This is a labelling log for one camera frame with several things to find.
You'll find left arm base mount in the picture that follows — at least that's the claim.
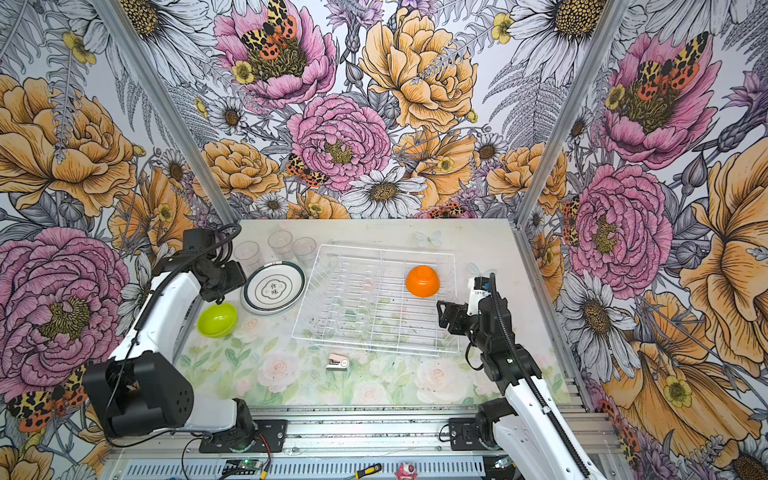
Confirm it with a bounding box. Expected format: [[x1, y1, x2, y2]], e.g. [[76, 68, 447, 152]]
[[199, 412, 288, 454]]

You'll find aluminium corner post right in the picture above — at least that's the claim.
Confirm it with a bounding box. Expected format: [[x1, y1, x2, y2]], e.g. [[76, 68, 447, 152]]
[[515, 0, 630, 229]]

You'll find aluminium corner post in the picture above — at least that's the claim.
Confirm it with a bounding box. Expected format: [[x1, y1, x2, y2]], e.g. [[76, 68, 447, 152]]
[[515, 0, 630, 229], [94, 1, 239, 223]]

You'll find lime green plastic bowl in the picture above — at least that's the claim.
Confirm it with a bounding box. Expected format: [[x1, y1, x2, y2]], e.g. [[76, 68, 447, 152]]
[[196, 302, 238, 338]]

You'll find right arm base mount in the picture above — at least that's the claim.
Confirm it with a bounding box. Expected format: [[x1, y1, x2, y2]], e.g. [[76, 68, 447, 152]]
[[437, 398, 515, 451]]

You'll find yellow black screwdriver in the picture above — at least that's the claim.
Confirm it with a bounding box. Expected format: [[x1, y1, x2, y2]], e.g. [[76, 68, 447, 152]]
[[345, 463, 383, 480]]

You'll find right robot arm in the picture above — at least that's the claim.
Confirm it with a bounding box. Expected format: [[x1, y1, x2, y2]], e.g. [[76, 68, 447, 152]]
[[437, 293, 605, 479]]

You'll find pink small toy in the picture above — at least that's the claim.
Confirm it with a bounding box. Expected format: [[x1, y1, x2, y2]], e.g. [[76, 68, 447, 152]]
[[395, 462, 418, 480]]

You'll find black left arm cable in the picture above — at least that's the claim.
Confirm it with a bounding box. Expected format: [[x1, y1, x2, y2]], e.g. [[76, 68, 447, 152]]
[[101, 223, 242, 448]]

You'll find white wire dish rack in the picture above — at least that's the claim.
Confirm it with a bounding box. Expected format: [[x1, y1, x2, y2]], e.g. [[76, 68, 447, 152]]
[[292, 244, 459, 357]]

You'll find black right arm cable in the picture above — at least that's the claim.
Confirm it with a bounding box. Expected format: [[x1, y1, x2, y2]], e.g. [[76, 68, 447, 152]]
[[488, 272, 595, 480]]

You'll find teal rimmed back plate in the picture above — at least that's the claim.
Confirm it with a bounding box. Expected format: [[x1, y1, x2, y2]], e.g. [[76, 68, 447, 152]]
[[240, 261, 307, 316]]

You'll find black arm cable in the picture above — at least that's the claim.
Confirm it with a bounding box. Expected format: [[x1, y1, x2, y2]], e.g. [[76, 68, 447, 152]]
[[488, 272, 595, 480], [101, 223, 242, 448]]

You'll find orange plastic bowl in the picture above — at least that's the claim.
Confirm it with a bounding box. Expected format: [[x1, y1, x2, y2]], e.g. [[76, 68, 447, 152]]
[[405, 265, 441, 298]]

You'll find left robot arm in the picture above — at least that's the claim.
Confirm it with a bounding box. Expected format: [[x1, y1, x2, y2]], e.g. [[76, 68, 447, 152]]
[[83, 223, 257, 451]]

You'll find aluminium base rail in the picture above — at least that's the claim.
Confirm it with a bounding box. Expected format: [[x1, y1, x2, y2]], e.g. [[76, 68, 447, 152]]
[[101, 407, 513, 479]]

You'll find aluminium corner post left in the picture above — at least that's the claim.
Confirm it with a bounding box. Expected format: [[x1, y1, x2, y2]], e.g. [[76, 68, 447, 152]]
[[94, 1, 239, 223]]

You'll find green circuit board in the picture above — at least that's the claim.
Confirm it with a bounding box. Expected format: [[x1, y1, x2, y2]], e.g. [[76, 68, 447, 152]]
[[221, 458, 271, 479]]

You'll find clear plastic glass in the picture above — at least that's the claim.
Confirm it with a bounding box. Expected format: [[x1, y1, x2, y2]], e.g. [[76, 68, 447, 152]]
[[292, 237, 317, 268], [233, 240, 264, 276], [268, 230, 293, 261]]

